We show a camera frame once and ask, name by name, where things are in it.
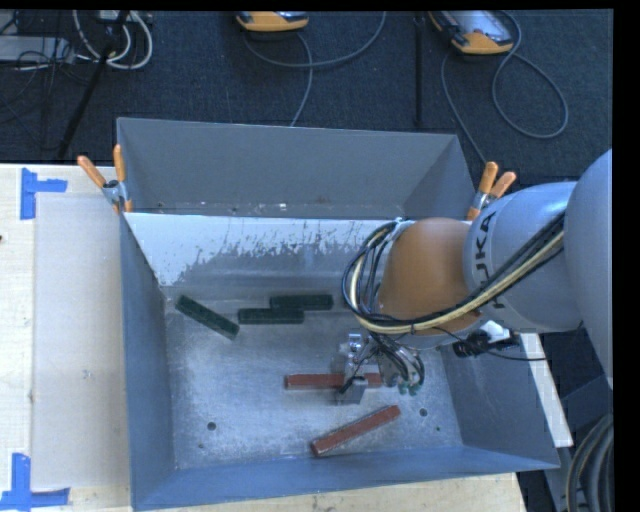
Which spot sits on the black cylinder on white bracket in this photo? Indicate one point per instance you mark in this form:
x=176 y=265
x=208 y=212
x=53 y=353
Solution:
x=475 y=345

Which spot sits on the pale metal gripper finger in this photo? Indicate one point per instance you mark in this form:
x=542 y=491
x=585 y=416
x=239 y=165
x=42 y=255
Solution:
x=353 y=394
x=340 y=364

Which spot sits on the pale flat board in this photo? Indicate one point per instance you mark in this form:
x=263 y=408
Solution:
x=80 y=325

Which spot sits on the dark green flat block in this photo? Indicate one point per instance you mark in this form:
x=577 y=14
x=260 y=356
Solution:
x=271 y=316
x=301 y=301
x=207 y=317

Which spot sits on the red-brown block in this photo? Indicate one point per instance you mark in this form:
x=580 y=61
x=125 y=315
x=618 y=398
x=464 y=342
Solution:
x=312 y=381
x=355 y=430

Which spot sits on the grey metal bin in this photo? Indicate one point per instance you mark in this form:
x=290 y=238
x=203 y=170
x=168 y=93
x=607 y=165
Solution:
x=250 y=380

